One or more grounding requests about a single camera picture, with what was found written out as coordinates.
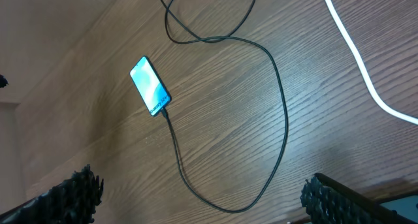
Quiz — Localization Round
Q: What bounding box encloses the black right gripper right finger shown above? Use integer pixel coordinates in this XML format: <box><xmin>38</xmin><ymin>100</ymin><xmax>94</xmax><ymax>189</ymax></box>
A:
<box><xmin>300</xmin><ymin>173</ymin><xmax>415</xmax><ymax>224</ymax></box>

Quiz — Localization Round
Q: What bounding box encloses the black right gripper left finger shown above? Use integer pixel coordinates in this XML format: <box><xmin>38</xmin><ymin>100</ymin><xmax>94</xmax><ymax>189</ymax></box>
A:
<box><xmin>1</xmin><ymin>165</ymin><xmax>104</xmax><ymax>224</ymax></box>

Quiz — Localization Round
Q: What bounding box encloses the blue Galaxy smartphone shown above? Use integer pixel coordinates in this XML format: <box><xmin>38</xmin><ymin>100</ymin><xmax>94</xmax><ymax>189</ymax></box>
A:
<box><xmin>129</xmin><ymin>56</ymin><xmax>172</xmax><ymax>116</ymax></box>

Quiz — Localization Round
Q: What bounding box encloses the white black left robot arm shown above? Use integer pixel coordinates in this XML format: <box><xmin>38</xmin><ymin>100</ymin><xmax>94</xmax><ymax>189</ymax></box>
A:
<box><xmin>0</xmin><ymin>75</ymin><xmax>8</xmax><ymax>88</ymax></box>

